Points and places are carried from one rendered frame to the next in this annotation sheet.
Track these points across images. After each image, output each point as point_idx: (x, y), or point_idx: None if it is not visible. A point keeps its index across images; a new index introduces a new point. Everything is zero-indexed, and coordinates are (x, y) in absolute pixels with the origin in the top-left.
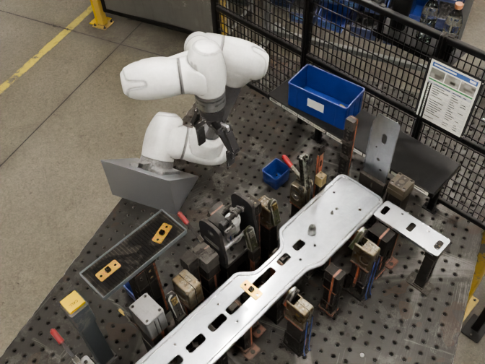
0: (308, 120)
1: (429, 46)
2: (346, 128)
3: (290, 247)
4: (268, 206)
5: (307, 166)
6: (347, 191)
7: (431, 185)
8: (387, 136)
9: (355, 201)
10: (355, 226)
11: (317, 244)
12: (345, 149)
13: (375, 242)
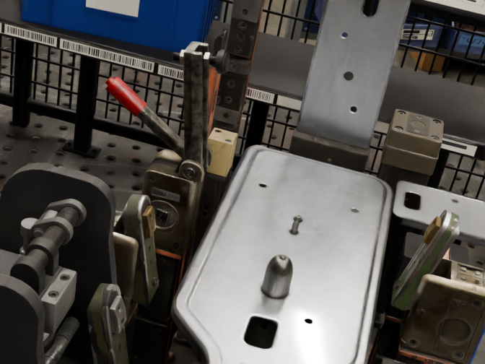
0: (97, 46)
1: None
2: (237, 16)
3: (241, 344)
4: (130, 221)
5: (203, 89)
6: (294, 178)
7: (473, 131)
8: None
9: (330, 194)
10: (374, 249)
11: (315, 315)
12: (231, 89)
13: None
